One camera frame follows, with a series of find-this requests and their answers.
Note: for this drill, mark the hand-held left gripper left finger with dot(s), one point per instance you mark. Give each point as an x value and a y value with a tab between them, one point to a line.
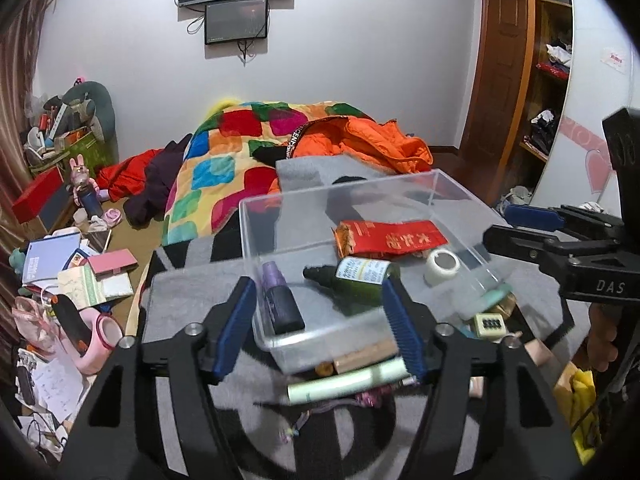
235	320

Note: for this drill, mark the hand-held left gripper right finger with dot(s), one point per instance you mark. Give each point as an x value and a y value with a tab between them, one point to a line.
402	330

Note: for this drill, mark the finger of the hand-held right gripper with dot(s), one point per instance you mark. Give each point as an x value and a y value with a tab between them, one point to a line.
530	216
520	247

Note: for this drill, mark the mint green bottle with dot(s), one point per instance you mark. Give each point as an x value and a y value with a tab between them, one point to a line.
492	294

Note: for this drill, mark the light green tube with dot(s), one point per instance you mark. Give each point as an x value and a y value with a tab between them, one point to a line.
340	385

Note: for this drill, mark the clear plastic storage box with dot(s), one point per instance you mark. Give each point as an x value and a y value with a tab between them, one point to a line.
300	210

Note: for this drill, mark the person's right hand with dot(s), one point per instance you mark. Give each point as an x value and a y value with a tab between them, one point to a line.
602	335

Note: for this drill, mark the white sneakers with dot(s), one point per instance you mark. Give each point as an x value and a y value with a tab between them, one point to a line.
517	195

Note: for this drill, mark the beige stick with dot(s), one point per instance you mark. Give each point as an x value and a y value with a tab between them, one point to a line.
365	355

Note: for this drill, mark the purple and black bottle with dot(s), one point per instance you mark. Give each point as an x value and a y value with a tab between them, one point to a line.
285	310

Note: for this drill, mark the white tape roll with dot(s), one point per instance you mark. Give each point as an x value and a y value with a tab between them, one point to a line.
430	272

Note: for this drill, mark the green bottle with black cap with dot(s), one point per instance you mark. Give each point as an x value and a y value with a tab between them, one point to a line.
360	272

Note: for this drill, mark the red foil packet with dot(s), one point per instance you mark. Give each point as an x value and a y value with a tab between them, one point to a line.
400	240

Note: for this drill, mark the wooden wardrobe shelf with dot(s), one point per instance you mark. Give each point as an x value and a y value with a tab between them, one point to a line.
532	110

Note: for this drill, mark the yellow cloth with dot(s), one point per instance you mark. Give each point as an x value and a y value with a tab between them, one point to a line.
580	400

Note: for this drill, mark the pink round container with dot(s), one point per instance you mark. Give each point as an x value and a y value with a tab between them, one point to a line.
102	345

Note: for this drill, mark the pink flat box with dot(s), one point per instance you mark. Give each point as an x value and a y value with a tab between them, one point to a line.
112	262

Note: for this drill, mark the white wardrobe door with hearts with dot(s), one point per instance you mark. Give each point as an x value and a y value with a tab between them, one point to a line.
590	85

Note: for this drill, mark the colourful patchwork quilt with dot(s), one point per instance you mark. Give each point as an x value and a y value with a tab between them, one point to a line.
220	170

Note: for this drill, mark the pale green booklet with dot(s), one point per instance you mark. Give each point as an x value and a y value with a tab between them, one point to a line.
80	287

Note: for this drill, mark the pink baby shoe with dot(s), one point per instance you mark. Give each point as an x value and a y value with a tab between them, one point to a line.
112	217

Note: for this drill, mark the dark purple clothing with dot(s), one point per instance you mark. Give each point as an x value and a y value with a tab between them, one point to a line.
155	180

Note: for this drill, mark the black and orange tool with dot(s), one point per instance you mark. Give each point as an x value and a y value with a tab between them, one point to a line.
70	320

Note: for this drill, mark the orange jacket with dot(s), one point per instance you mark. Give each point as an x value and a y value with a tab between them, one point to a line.
380	145

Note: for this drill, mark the red clothing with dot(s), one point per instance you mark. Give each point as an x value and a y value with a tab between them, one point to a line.
125	170

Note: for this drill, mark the blue book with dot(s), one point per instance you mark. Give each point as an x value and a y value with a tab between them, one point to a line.
50	257

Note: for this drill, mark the white paper sheets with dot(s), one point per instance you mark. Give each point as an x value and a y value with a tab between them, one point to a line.
50	390

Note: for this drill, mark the pink bunny toy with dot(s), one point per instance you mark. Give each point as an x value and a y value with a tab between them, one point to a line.
82	180

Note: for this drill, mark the green gift bag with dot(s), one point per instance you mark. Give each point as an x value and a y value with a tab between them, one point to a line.
85	152

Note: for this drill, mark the red box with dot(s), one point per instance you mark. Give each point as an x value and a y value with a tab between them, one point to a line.
35	197

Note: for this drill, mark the grey-green plush pillow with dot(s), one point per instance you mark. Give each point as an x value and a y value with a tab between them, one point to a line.
102	105

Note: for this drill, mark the brown curtain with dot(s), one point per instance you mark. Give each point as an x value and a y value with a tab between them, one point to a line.
20	85

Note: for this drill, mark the small wall monitor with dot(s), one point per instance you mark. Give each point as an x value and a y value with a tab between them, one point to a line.
235	20

